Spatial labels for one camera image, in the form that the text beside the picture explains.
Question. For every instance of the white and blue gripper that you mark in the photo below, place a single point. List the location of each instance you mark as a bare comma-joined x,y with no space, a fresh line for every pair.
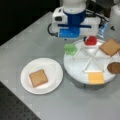
68,25

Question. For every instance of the brown toast slice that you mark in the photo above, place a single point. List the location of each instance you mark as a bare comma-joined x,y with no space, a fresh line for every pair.
110,47
38,78

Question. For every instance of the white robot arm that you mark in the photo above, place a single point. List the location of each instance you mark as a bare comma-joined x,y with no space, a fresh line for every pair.
74,6

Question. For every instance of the green lettuce piece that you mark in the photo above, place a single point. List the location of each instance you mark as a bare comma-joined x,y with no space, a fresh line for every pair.
70,49

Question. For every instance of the red tomato piece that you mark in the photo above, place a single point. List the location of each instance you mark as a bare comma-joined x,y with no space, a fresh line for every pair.
91,40

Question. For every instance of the white divided round tray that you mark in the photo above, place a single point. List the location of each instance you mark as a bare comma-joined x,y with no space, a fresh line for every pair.
88,59

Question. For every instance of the white paper plate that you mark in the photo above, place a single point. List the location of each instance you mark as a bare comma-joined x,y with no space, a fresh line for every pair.
52,69

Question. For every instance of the yellow cheese slice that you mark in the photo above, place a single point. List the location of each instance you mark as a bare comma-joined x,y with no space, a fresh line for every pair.
95,78

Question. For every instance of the brown round patty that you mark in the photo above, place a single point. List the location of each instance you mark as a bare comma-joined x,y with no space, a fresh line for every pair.
114,67

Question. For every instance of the grey metal frame fixture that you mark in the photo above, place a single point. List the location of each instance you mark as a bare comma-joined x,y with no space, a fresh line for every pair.
100,9

